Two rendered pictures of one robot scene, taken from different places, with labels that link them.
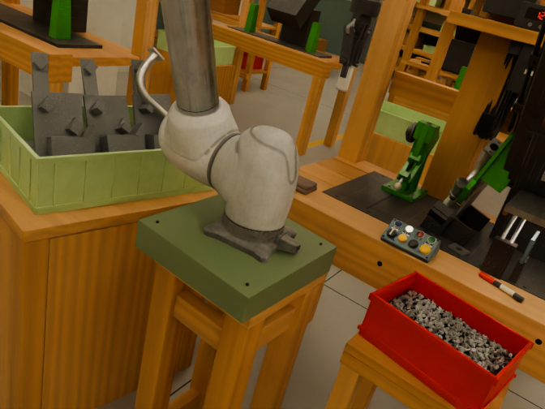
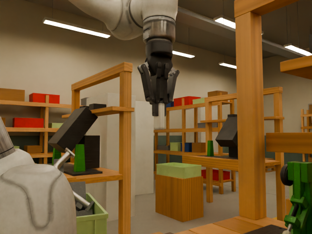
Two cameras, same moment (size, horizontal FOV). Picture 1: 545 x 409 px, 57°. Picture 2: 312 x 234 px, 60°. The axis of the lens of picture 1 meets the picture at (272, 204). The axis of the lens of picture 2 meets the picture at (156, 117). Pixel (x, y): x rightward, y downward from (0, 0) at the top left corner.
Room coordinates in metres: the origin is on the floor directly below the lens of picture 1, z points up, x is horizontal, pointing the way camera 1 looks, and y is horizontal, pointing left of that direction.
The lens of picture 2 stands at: (0.74, -0.40, 1.26)
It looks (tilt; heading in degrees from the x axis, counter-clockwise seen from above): 4 degrees up; 24
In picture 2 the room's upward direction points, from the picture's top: straight up
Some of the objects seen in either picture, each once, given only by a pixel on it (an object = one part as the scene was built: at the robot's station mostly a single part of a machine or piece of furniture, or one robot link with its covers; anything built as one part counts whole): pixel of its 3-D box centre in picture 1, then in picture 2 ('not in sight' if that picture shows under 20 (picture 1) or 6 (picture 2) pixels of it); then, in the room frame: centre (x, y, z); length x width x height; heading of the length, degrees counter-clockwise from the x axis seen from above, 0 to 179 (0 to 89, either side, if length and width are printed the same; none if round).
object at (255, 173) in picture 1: (261, 173); (31, 222); (1.13, 0.04, 1.09); 0.18 x 0.16 x 0.22; 59
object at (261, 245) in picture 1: (259, 227); not in sight; (1.12, 0.02, 0.95); 0.22 x 0.18 x 0.06; 69
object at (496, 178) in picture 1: (504, 164); not in sight; (1.48, -0.64, 1.17); 0.13 x 0.12 x 0.20; 59
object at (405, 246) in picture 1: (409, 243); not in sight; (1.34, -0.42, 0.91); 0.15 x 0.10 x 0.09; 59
